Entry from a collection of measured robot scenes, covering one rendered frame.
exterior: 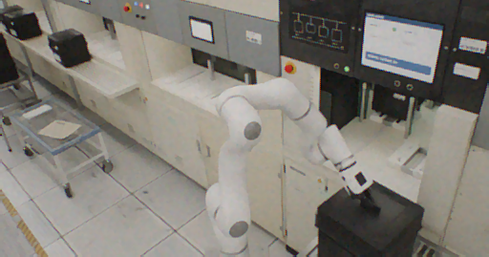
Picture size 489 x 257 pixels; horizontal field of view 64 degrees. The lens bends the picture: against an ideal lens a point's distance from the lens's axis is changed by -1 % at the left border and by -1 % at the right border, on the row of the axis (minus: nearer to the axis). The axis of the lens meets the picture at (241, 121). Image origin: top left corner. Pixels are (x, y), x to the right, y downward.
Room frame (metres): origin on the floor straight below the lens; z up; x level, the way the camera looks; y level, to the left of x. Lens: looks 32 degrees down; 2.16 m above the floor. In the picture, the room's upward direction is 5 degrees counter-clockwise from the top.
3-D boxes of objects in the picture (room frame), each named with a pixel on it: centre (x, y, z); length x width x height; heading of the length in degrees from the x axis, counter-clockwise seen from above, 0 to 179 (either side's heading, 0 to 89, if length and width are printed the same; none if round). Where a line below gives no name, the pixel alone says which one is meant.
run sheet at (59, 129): (2.81, 1.52, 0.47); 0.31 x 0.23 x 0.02; 64
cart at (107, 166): (2.96, 1.63, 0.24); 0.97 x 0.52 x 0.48; 45
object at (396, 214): (1.05, -0.45, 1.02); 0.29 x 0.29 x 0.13; 37
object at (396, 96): (1.91, -0.90, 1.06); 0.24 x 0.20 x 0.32; 42
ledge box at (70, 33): (3.45, 1.51, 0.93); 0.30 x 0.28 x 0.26; 39
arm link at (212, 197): (1.07, 0.09, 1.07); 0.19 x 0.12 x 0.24; 20
